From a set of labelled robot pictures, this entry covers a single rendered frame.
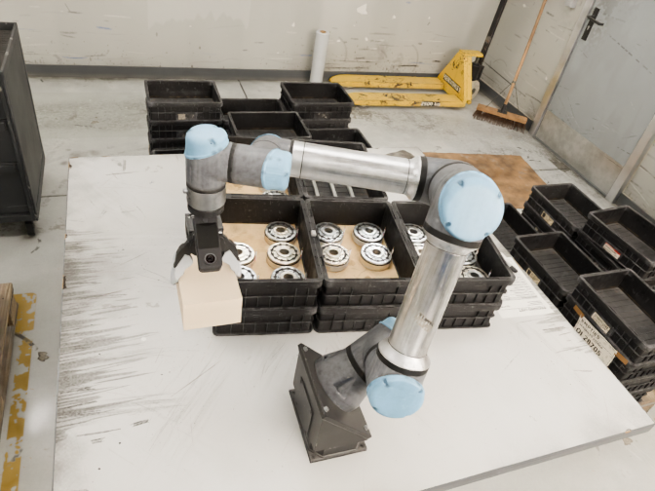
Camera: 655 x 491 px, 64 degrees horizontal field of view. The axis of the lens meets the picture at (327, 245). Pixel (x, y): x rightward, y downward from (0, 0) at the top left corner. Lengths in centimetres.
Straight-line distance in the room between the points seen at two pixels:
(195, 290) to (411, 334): 45
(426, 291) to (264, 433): 60
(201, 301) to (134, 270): 72
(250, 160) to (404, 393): 55
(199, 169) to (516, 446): 110
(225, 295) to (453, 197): 50
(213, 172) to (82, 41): 381
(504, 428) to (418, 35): 429
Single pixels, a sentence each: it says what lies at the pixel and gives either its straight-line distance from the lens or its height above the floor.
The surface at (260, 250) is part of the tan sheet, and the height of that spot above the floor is 83.
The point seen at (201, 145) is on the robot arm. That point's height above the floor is 144.
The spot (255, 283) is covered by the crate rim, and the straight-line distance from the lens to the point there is 142.
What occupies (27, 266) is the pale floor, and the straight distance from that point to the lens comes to 296.
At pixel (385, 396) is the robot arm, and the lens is 112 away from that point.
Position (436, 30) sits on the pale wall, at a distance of 545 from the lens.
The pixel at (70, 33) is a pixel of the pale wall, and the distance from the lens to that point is 472.
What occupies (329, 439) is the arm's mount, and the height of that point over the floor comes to 79.
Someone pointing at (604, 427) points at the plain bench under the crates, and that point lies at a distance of 177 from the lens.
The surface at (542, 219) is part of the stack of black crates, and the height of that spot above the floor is 37.
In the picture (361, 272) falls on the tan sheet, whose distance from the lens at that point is 166.
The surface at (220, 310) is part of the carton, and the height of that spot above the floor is 109.
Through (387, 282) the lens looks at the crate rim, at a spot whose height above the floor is 93.
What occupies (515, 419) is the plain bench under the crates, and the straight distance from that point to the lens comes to 164.
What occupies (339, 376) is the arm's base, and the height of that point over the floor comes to 91.
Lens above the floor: 192
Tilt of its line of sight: 39 degrees down
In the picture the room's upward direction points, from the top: 11 degrees clockwise
